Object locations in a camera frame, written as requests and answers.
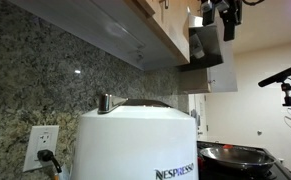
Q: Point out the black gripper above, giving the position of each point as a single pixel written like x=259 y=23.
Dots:
x=233 y=8

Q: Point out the stainless steel pan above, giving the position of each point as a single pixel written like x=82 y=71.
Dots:
x=238 y=160

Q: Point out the wooden upper cabinet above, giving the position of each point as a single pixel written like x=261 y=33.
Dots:
x=118 y=33

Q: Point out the round door knob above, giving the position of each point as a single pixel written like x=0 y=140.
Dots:
x=259 y=132

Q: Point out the small red object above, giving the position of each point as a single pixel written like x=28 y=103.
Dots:
x=228 y=146

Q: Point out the Nespresso coffee machine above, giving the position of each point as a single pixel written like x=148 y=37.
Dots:
x=131 y=140

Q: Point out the black power plug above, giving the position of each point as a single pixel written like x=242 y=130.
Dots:
x=45 y=155

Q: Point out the black stereo camera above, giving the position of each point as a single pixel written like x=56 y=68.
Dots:
x=280 y=76

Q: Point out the white wall outlet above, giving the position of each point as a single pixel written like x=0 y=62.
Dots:
x=43 y=136

